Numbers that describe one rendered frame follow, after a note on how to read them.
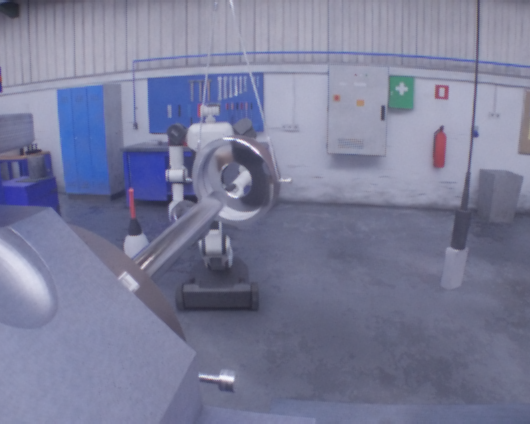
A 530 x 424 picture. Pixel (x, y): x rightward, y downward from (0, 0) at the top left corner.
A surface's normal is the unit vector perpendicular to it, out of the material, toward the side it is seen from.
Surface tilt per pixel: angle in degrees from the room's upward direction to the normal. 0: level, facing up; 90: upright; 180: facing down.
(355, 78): 90
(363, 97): 90
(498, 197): 93
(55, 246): 45
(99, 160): 90
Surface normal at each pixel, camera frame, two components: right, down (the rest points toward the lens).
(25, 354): 0.70, -0.65
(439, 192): -0.18, 0.28
